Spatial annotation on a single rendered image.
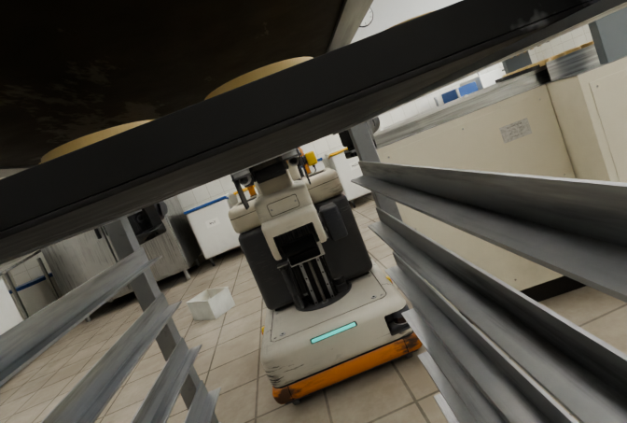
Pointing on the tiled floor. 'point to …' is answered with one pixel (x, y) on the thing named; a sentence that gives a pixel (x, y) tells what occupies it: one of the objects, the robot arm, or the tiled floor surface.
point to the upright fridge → (174, 218)
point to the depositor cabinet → (594, 119)
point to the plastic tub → (211, 303)
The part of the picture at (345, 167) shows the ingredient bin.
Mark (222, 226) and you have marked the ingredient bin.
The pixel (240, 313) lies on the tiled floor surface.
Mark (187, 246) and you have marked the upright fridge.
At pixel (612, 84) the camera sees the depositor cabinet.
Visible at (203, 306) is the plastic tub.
